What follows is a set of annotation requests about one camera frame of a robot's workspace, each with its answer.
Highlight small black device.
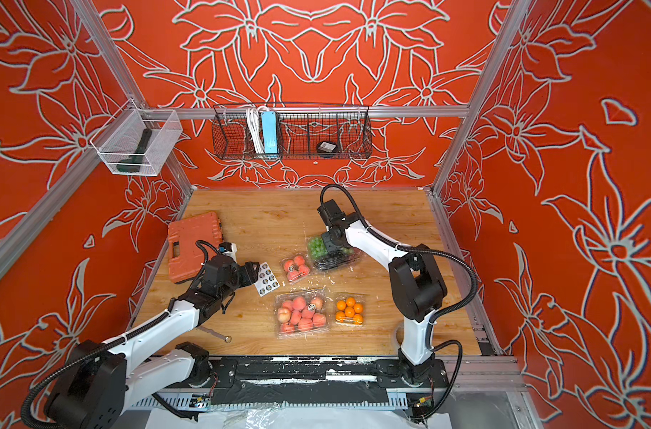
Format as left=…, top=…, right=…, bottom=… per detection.
left=317, top=141, right=338, bottom=157

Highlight white cable bundle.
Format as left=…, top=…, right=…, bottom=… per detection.
left=246, top=106, right=265, bottom=157

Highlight orange plastic tool case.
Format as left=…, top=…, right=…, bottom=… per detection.
left=167, top=212, right=224, bottom=284

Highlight clear acrylic wall bin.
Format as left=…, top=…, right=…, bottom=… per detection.
left=89, top=99, right=182, bottom=177

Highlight clear box of grapes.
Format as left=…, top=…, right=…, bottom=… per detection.
left=306, top=232, right=361, bottom=273

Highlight fruit sticker sheet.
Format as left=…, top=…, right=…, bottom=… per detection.
left=254, top=262, right=281, bottom=297

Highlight clear box large peaches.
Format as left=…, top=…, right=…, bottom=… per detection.
left=274, top=289, right=334, bottom=339

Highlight black wire wall basket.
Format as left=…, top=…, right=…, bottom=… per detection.
left=211, top=102, right=373, bottom=160

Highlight small metal rod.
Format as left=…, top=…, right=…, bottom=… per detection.
left=198, top=326, right=233, bottom=343

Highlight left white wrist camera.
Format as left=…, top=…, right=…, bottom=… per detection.
left=217, top=242, right=238, bottom=260

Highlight black tool in bin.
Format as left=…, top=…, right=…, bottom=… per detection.
left=116, top=128, right=153, bottom=173

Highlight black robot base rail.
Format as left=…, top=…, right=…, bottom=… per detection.
left=201, top=356, right=450, bottom=410

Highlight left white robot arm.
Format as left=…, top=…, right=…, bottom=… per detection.
left=21, top=255, right=260, bottom=428

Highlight clear box of oranges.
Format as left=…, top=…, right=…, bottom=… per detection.
left=334, top=293, right=366, bottom=327

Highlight light blue box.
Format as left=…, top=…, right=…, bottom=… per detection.
left=261, top=110, right=278, bottom=157

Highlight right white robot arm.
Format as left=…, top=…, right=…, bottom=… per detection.
left=318, top=183, right=479, bottom=384

